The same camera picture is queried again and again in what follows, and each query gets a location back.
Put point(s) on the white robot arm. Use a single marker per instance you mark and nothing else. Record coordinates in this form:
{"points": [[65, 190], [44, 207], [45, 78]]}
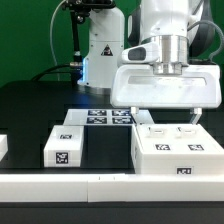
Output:
{"points": [[160, 69]]}

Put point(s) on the white left fence bar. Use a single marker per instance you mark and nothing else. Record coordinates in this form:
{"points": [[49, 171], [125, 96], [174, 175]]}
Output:
{"points": [[3, 146]]}

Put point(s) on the white block with two tags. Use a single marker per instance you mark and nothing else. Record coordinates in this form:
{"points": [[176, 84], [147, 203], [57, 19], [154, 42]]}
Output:
{"points": [[64, 146]]}

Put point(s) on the white cabinet body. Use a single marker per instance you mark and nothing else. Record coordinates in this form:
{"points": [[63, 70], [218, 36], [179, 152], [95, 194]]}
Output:
{"points": [[178, 163]]}

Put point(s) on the white fence bar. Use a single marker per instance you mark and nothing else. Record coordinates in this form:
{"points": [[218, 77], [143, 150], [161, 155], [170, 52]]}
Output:
{"points": [[109, 188], [3, 146]]}

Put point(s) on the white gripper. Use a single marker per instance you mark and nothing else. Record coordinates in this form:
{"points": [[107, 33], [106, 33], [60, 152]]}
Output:
{"points": [[136, 86]]}

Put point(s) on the white tag base sheet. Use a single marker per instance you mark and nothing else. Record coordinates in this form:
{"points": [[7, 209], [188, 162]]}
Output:
{"points": [[105, 117]]}

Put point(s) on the white front fence bar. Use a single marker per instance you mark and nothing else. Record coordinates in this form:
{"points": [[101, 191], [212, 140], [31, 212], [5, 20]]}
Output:
{"points": [[109, 188]]}

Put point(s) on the white panel with tag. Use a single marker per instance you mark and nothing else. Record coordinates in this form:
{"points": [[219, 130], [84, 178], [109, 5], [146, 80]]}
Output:
{"points": [[154, 139]]}

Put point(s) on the white door panel with knob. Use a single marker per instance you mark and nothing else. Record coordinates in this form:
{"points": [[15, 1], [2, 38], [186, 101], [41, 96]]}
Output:
{"points": [[195, 139]]}

